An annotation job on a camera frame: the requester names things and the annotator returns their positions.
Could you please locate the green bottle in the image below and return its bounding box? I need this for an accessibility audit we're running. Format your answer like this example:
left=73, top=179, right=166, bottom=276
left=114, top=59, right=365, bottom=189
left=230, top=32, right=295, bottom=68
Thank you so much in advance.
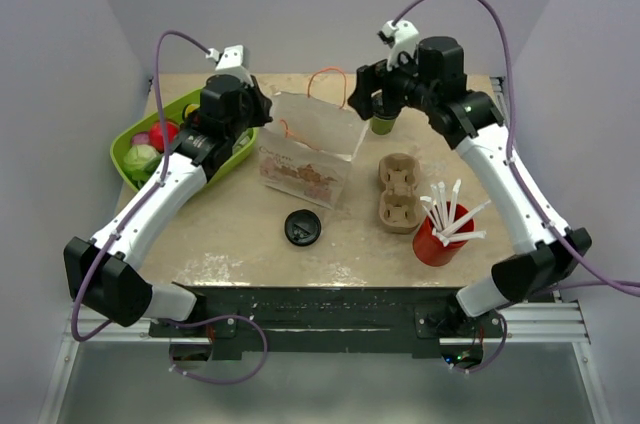
left=183, top=103, right=200, bottom=119

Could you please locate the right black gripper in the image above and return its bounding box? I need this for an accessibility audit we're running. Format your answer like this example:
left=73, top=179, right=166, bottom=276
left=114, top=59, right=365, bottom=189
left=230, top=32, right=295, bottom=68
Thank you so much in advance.
left=349, top=43, right=439, bottom=120

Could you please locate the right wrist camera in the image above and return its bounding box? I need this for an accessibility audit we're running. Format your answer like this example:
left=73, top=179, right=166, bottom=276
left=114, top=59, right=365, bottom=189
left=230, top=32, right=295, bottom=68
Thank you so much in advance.
left=378, top=19, right=420, bottom=71

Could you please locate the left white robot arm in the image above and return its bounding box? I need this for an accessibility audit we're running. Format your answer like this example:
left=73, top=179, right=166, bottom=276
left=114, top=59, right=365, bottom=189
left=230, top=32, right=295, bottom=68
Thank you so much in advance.
left=63, top=74, right=272, bottom=336

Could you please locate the red cup holder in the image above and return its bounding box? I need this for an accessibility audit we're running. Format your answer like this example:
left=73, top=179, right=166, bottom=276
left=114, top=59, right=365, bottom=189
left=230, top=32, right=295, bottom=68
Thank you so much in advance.
left=412, top=200, right=466, bottom=267

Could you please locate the black plastic cup lid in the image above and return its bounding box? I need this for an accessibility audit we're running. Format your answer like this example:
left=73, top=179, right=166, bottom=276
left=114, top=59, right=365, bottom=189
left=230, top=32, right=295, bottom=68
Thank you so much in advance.
left=372, top=93, right=385, bottom=118

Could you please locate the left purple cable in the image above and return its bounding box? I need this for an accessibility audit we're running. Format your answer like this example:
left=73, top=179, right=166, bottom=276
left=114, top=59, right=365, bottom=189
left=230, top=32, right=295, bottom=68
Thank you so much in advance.
left=70, top=31, right=269, bottom=385

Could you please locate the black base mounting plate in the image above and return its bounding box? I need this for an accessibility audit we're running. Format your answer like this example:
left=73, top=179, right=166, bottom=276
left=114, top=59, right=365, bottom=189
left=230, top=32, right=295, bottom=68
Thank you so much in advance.
left=150, top=286, right=503, bottom=362

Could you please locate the red apple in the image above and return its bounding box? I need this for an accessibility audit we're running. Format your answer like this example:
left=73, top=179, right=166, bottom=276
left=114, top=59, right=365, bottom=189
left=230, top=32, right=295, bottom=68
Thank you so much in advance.
left=148, top=120, right=180, bottom=153

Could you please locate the green paper coffee cup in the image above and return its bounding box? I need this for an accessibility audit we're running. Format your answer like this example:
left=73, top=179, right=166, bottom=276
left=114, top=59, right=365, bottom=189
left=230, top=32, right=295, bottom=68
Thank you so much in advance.
left=370, top=115, right=397, bottom=136

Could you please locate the red onion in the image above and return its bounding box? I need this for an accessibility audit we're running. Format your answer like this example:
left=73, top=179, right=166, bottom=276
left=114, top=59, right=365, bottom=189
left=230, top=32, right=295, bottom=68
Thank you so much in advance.
left=130, top=131, right=150, bottom=146

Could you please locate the white wrapped straw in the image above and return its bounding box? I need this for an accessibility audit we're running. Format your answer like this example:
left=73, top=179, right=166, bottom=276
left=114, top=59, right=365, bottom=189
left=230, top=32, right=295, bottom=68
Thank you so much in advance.
left=420, top=179, right=491, bottom=247

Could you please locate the brown pulp cup carrier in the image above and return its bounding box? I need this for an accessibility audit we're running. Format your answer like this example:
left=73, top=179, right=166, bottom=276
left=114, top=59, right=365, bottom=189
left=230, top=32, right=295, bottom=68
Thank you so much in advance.
left=378, top=153, right=422, bottom=234

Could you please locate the green plastic bin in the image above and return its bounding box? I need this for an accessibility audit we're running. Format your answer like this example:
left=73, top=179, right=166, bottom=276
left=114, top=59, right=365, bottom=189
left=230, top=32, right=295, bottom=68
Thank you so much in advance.
left=110, top=89, right=258, bottom=193

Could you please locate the purple cable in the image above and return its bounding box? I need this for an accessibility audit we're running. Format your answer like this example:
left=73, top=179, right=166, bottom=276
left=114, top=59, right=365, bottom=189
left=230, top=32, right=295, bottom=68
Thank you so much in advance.
left=70, top=31, right=269, bottom=385
left=392, top=0, right=640, bottom=375

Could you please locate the green cabbage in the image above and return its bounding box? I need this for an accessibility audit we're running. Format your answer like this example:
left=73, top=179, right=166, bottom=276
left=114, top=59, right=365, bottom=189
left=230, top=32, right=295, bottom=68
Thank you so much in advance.
left=122, top=144, right=161, bottom=181

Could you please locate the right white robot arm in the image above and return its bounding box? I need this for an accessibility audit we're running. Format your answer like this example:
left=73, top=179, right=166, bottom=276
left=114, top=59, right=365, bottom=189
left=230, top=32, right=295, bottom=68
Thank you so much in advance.
left=348, top=37, right=592, bottom=337

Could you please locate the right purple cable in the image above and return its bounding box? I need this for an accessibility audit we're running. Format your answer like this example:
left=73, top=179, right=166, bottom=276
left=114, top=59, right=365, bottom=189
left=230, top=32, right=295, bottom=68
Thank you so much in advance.
left=392, top=0, right=640, bottom=375

